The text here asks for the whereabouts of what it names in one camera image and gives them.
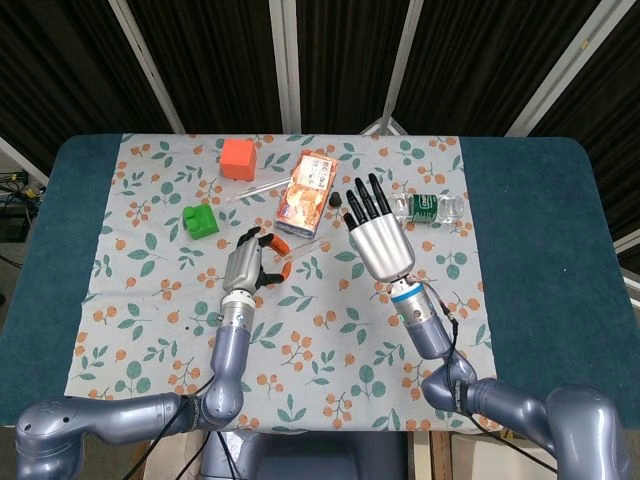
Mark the black rubber dropper bulb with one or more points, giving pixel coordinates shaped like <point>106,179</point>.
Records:
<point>335,200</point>

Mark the green toy building block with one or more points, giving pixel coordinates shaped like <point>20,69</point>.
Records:
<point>201,224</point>

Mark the white frame post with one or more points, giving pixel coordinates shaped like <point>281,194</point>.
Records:
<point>286,65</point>
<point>629,245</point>
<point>555,75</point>
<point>22,157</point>
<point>150,70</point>
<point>402,65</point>

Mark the grey-blue robot torso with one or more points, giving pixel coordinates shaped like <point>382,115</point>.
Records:
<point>310,457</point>

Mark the orange and blue snack box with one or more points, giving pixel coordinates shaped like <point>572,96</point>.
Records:
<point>302,200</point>

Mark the clear glass test tube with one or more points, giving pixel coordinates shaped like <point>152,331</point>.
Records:
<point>310,248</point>

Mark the black pleated curtain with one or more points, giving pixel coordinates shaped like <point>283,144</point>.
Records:
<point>225,60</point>

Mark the clear bottle with green label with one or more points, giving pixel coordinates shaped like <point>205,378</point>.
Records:
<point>430,209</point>

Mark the clear glass dropper pipette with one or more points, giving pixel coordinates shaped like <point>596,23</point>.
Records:
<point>260,189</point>

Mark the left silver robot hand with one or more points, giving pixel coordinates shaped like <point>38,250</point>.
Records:
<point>242,267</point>

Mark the beige cardboard box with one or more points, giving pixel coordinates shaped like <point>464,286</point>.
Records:
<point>180,457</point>

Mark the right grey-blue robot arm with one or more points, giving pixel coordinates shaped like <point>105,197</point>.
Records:
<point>425,330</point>

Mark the brown wooden board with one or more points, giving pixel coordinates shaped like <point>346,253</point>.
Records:
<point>430,457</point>

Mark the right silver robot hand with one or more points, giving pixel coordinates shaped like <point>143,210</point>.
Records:
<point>382,245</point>

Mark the floral print tablecloth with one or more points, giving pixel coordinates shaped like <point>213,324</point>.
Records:
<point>320,350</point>

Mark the white storage box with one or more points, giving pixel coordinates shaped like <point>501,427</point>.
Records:
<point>500,462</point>

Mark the orange foam cube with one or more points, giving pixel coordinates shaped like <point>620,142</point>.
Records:
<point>239,159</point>

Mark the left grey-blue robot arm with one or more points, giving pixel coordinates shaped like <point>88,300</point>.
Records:
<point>227,360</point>

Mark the teal table cover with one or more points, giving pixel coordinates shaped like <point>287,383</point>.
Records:
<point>540,225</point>

